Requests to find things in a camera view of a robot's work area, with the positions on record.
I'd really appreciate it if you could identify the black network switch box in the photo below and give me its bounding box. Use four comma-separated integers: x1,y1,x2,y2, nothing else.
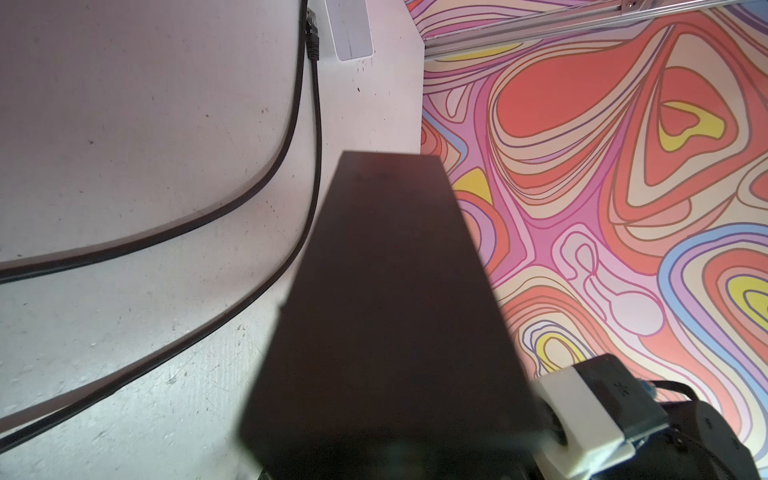
239,152,544,479

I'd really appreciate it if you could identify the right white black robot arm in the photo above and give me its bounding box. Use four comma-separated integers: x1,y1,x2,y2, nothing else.
595,380,760,480

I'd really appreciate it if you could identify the lower black ethernet cable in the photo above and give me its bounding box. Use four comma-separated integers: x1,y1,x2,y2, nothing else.
0,8,324,455

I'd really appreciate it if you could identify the black ethernet cable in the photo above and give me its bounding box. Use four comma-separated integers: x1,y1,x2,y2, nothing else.
0,0,310,286
0,8,324,455

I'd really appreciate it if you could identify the small white network switch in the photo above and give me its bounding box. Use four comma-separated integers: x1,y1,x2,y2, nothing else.
325,0,374,62

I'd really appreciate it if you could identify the upper black ethernet cable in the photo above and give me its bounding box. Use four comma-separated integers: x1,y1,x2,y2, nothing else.
0,0,310,286

